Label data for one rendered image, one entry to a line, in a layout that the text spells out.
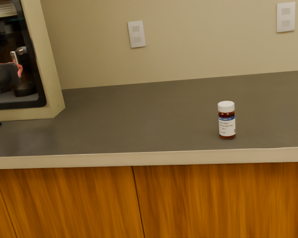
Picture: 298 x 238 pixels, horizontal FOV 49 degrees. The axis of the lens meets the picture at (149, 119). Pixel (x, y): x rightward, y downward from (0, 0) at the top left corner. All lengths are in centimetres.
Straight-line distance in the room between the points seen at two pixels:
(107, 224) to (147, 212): 14
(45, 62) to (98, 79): 43
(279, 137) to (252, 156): 10
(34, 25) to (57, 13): 41
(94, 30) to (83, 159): 80
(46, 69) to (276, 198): 88
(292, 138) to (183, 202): 34
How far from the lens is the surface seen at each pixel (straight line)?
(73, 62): 166
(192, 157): 86
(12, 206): 119
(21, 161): 103
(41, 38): 127
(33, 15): 125
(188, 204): 98
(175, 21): 150
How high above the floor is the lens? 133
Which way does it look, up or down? 21 degrees down
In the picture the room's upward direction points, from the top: 8 degrees counter-clockwise
